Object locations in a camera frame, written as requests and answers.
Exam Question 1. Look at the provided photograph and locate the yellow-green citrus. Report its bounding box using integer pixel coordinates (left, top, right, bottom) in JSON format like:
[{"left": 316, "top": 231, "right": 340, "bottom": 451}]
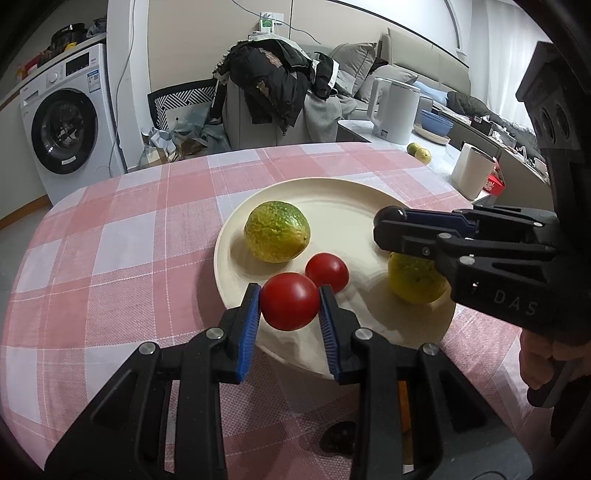
[
  {"left": 243, "top": 201, "right": 311, "bottom": 264},
  {"left": 388, "top": 252, "right": 448, "bottom": 305}
]

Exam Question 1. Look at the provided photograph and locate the orange mandarin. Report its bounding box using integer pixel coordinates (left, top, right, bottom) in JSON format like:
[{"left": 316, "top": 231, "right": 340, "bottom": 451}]
[{"left": 398, "top": 381, "right": 414, "bottom": 467}]

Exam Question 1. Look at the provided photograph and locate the dark plum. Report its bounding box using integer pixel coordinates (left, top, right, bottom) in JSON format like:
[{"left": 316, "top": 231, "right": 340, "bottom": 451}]
[{"left": 320, "top": 421, "right": 356, "bottom": 458}]

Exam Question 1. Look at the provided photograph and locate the red tomato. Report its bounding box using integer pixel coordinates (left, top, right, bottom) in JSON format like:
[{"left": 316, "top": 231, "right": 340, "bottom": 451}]
[
  {"left": 259, "top": 272, "right": 320, "bottom": 331},
  {"left": 304, "top": 253, "right": 349, "bottom": 293}
]

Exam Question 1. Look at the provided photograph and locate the right hand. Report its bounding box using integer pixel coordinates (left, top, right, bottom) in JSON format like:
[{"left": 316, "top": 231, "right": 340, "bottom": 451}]
[{"left": 519, "top": 330, "right": 590, "bottom": 390}]

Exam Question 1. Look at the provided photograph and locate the red small box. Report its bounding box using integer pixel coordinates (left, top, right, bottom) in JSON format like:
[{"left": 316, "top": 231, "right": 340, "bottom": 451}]
[{"left": 484, "top": 162, "right": 506, "bottom": 197}]

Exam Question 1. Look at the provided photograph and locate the white cup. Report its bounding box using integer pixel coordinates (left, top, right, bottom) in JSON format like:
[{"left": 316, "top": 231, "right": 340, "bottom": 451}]
[{"left": 450, "top": 143, "right": 496, "bottom": 200}]

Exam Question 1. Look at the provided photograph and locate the green fruit on side table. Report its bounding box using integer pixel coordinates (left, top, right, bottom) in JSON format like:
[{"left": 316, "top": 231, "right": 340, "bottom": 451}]
[{"left": 407, "top": 143, "right": 432, "bottom": 165}]

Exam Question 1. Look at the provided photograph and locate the blue bowl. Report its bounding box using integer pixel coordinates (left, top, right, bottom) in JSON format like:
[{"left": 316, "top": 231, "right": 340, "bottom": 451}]
[{"left": 421, "top": 109, "right": 454, "bottom": 137}]

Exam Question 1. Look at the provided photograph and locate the cream round plate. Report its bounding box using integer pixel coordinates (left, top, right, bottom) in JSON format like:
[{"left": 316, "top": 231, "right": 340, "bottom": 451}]
[{"left": 212, "top": 177, "right": 456, "bottom": 381}]

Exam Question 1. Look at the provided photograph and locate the white electric kettle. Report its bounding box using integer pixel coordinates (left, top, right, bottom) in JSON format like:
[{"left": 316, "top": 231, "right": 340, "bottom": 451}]
[{"left": 368, "top": 78, "right": 421, "bottom": 145}]

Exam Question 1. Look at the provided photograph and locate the grey sofa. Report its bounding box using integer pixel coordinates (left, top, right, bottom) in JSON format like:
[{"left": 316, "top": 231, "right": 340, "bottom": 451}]
[{"left": 304, "top": 27, "right": 542, "bottom": 159}]

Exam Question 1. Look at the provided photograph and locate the pink checkered tablecloth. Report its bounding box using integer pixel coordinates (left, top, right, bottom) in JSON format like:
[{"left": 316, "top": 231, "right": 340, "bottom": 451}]
[{"left": 1, "top": 143, "right": 552, "bottom": 479}]

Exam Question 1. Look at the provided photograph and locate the grey pillow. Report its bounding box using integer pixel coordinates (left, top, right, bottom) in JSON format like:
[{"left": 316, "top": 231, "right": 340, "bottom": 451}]
[{"left": 331, "top": 42, "right": 378, "bottom": 96}]

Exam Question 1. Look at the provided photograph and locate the pile of dark clothes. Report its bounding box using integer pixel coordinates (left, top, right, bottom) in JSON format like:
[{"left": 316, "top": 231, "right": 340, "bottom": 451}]
[{"left": 212, "top": 37, "right": 339, "bottom": 132}]

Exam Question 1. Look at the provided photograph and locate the black mesh chair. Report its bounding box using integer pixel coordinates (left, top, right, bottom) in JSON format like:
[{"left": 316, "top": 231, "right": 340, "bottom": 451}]
[{"left": 147, "top": 78, "right": 216, "bottom": 130}]

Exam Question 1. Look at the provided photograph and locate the white washing machine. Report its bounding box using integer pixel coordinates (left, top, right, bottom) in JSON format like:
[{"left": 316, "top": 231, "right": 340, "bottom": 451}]
[{"left": 19, "top": 43, "right": 127, "bottom": 204}]

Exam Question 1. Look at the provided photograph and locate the black pot on washer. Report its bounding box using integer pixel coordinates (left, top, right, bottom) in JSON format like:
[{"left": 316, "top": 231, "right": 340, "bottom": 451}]
[{"left": 50, "top": 22, "right": 87, "bottom": 50}]

